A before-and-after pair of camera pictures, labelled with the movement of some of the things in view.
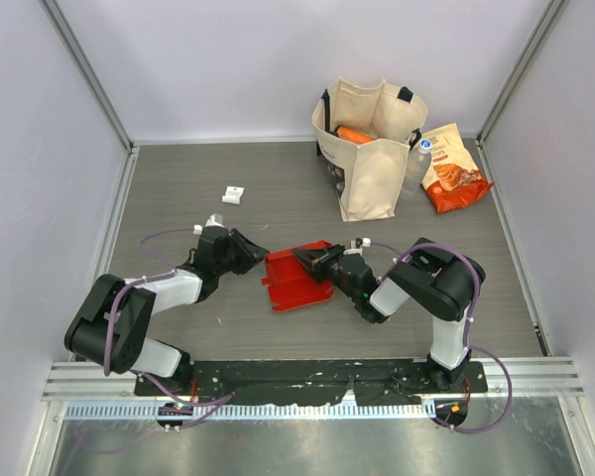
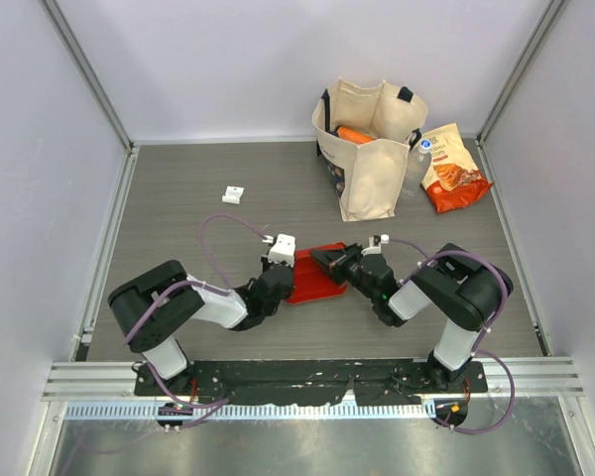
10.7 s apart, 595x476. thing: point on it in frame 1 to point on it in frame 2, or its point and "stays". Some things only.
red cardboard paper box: (291, 283) stays
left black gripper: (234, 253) to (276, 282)
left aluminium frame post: (66, 36) stays
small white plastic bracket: (232, 194) stays
